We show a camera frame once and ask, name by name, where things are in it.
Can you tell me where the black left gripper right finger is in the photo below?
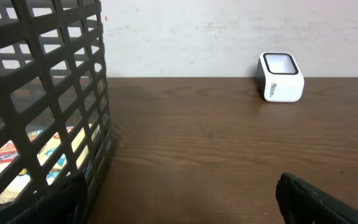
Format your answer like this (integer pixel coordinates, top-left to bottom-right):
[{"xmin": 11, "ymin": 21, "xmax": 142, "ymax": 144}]
[{"xmin": 275, "ymin": 172, "xmax": 358, "ymax": 224}]

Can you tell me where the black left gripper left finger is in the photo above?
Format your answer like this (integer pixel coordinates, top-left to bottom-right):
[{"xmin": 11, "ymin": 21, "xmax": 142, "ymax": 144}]
[{"xmin": 8, "ymin": 174, "xmax": 88, "ymax": 224}]

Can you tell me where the yellow snack bag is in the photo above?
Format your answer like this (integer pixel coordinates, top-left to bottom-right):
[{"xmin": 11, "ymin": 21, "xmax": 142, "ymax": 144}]
[{"xmin": 0, "ymin": 123, "xmax": 101, "ymax": 206}]

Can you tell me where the white barcode scanner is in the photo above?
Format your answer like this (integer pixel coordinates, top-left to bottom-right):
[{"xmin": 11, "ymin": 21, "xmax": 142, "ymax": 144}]
[{"xmin": 256, "ymin": 52, "xmax": 305, "ymax": 103}]

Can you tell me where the dark grey plastic basket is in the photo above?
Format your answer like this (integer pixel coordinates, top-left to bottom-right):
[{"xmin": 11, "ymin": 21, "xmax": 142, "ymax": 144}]
[{"xmin": 0, "ymin": 0, "xmax": 113, "ymax": 223}]

